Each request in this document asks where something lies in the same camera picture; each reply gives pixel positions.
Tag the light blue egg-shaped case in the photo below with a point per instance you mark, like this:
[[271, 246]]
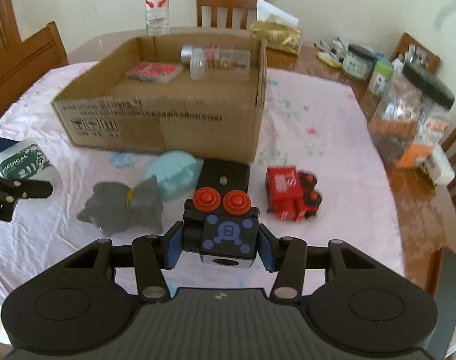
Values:
[[172, 174]]

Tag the yellow flat packet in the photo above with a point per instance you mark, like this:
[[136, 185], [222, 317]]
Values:
[[329, 59]]

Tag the clear bottle of yellow pills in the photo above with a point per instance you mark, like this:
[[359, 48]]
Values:
[[220, 55]]

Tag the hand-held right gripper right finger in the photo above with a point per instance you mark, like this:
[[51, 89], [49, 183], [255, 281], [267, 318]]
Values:
[[267, 249]]

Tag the dark chair back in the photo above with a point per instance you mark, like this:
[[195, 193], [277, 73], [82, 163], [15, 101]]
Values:
[[449, 300]]

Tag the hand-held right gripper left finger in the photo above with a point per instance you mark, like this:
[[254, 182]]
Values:
[[172, 249]]

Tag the pen holder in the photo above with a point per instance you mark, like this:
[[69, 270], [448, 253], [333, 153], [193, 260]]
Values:
[[419, 58]]

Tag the grey plush toy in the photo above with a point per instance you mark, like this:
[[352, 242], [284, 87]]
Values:
[[119, 210]]

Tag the clear plastic water bottle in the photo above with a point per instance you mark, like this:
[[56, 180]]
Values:
[[157, 7]]

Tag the small white box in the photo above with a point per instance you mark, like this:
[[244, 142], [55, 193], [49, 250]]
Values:
[[439, 165]]

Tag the green jar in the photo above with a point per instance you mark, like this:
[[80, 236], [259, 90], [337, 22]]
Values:
[[379, 78]]

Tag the red card pack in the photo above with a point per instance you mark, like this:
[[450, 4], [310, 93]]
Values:
[[153, 72]]

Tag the large clear jar black lid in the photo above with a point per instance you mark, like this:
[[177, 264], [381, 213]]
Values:
[[407, 120]]

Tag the brown cardboard box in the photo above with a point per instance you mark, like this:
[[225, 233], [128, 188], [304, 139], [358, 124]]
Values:
[[175, 131]]

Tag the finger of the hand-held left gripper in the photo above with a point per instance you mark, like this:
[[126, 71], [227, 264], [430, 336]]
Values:
[[24, 188], [1, 143]]

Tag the small orange box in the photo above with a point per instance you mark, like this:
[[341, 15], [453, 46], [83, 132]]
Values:
[[413, 156]]

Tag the pink floral cloth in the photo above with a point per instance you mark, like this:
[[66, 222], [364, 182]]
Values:
[[325, 131]]

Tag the red toy fire truck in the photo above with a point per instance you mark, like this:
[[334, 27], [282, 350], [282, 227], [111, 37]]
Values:
[[288, 191]]

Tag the white bottle with green label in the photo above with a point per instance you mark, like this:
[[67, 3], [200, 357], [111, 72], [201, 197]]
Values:
[[24, 159]]

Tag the wooden chair back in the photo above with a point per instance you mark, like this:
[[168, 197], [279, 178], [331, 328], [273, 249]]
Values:
[[228, 5]]

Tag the jar with dark lid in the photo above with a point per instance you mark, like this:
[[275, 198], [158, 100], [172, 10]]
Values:
[[357, 62]]

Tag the gold tissue pack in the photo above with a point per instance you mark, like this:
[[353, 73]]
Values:
[[278, 38]]

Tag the bunch of pens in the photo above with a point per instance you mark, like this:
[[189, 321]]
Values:
[[333, 47]]

